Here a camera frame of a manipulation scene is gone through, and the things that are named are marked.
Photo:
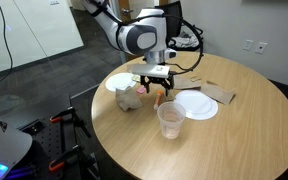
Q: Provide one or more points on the black perforated base board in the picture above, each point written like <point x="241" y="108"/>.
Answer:
<point x="56" y="125"/>

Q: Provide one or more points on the tan packet by plate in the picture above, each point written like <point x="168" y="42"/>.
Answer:
<point x="169" y="96"/>

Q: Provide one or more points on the orange white marker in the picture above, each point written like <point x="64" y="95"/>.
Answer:
<point x="158" y="99"/>

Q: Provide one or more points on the black office chair right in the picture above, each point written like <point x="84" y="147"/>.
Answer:
<point x="176" y="27"/>

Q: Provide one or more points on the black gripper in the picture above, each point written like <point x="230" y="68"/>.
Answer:
<point x="167" y="83"/>

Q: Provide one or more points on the orange black clamp lower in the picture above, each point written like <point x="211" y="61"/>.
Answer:
<point x="88" y="161"/>

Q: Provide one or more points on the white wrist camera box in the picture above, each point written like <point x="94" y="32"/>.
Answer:
<point x="155" y="70"/>

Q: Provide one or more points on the round wooden table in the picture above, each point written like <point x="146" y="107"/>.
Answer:
<point x="246" y="140"/>

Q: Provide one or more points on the pink packet near napkin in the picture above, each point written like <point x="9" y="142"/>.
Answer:
<point x="141" y="90"/>

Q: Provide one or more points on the brown napkin by small plate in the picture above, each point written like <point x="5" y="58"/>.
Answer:
<point x="208" y="88"/>

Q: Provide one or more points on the tan packet on napkin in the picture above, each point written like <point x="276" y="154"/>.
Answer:
<point x="194" y="78"/>

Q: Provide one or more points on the small white paper plate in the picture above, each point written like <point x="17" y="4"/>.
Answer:
<point x="197" y="105"/>

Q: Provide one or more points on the large white paper plate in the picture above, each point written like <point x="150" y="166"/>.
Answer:
<point x="120" y="81"/>

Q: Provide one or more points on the yellow green packet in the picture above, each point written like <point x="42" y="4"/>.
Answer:
<point x="136" y="78"/>

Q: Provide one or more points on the clear plastic cup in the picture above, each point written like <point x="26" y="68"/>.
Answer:
<point x="171" y="116"/>

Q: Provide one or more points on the white cloth on chair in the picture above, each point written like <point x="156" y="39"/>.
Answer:
<point x="184" y="42"/>

